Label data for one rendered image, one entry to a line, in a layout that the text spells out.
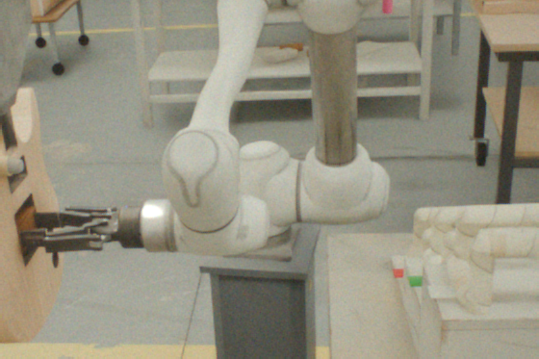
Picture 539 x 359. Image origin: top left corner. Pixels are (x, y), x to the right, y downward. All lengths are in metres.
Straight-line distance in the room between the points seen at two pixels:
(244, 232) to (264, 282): 0.74
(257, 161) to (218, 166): 0.81
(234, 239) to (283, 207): 0.69
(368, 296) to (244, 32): 0.53
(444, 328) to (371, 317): 0.32
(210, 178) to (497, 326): 0.43
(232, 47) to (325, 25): 0.23
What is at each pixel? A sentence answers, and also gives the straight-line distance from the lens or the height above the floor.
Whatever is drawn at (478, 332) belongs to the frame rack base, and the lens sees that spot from 1.11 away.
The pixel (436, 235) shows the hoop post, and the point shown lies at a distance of 1.32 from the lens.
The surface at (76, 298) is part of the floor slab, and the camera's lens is 3.31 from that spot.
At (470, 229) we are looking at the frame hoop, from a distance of 1.14.
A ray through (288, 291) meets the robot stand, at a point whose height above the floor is 0.64.
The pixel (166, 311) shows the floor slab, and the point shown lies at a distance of 3.14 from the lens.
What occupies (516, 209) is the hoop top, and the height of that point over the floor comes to 1.21.
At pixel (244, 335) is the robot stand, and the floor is 0.49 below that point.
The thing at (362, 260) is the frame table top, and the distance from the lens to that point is 1.56.
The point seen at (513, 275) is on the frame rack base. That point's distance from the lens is 1.21.
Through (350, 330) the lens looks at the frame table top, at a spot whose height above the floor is 0.93.
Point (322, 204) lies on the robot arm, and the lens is 1.94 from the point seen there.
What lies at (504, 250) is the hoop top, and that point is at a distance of 1.07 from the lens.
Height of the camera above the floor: 1.71
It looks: 25 degrees down
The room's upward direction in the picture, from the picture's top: 5 degrees counter-clockwise
